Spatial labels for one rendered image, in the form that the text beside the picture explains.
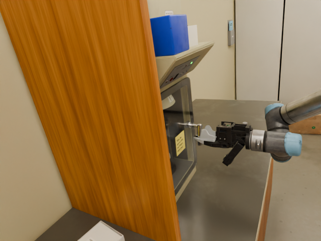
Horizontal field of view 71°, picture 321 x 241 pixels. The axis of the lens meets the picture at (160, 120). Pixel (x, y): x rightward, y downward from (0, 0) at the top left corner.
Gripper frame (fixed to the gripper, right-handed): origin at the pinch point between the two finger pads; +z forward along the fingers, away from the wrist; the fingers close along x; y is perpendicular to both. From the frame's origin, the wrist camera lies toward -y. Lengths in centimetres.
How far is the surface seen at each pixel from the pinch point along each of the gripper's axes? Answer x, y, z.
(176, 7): 3.6, 48.7, 4.6
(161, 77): 29.2, 28.4, -2.1
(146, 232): 31.8, -21.7, 7.0
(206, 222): 18.7, -22.7, -9.2
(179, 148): 10.1, -0.5, 3.4
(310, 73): -287, -9, -54
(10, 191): 50, -6, 48
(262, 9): -278, 79, 10
